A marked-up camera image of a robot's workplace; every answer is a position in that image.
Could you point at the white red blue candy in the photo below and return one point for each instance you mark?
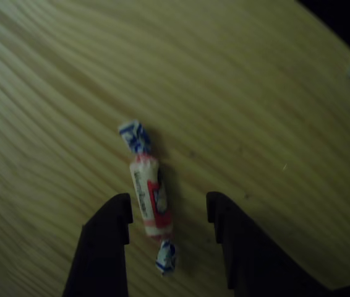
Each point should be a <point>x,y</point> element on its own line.
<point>147,195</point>

